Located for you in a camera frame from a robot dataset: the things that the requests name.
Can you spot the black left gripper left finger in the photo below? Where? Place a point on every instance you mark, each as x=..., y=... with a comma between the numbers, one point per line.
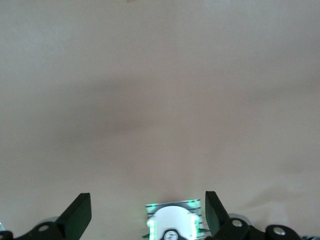
x=75, y=217

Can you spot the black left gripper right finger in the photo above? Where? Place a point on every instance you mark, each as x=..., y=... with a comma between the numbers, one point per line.
x=217, y=220

